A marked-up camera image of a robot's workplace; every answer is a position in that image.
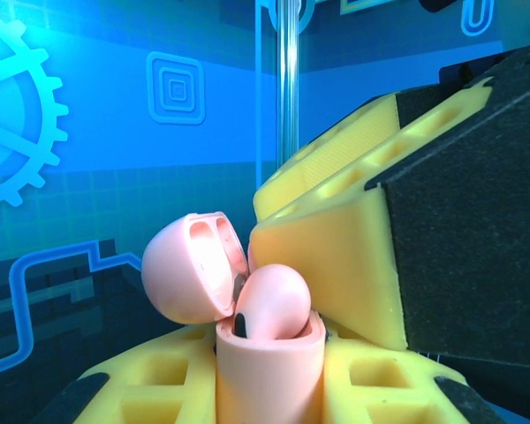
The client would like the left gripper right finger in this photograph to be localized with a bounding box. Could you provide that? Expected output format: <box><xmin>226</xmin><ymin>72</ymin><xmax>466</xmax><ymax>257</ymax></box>
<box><xmin>322</xmin><ymin>324</ymin><xmax>507</xmax><ymax>424</ymax></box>

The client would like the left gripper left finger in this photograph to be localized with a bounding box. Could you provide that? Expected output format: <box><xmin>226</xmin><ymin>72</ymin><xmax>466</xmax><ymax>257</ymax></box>
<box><xmin>30</xmin><ymin>324</ymin><xmax>217</xmax><ymax>424</ymax></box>

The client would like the pink wireless earbud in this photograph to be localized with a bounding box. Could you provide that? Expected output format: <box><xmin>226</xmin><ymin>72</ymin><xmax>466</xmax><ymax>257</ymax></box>
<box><xmin>232</xmin><ymin>263</ymin><xmax>313</xmax><ymax>341</ymax></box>

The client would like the pink earbud charging case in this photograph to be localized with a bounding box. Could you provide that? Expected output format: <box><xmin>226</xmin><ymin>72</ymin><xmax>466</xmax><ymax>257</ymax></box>
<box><xmin>140</xmin><ymin>210</ymin><xmax>328</xmax><ymax>424</ymax></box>

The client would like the aluminium frame post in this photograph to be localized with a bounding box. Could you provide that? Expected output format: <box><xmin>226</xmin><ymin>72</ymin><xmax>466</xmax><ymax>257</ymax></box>
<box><xmin>273</xmin><ymin>0</ymin><xmax>302</xmax><ymax>176</ymax></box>

